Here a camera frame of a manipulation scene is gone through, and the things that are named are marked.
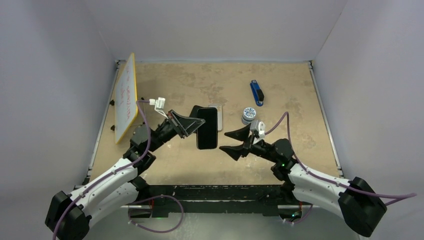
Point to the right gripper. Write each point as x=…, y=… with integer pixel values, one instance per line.
x=244, y=149

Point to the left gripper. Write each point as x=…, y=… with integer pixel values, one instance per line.
x=185, y=122

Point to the yellow framed whiteboard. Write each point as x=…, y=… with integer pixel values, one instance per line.
x=125, y=99

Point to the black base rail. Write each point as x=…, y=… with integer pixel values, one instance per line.
x=268, y=200

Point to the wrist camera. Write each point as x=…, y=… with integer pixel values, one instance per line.
x=258, y=127
x=159, y=105

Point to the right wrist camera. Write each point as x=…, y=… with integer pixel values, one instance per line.
x=258, y=127

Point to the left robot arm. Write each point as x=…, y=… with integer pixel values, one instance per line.
x=71, y=215

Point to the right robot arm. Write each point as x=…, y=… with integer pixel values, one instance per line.
x=352, y=200

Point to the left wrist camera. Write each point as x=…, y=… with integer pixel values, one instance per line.
x=159, y=105

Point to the metal whiteboard stand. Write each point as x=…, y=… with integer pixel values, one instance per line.
x=112, y=103

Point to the black square pad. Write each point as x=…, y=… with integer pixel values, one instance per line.
x=207, y=133

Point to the blue white jar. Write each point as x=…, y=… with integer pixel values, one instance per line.
x=248, y=115

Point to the blue stapler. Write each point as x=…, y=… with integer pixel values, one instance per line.
x=257, y=93

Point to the black smartphone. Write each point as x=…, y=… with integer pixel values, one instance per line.
x=194, y=111

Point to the white phone case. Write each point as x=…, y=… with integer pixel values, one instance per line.
x=219, y=109

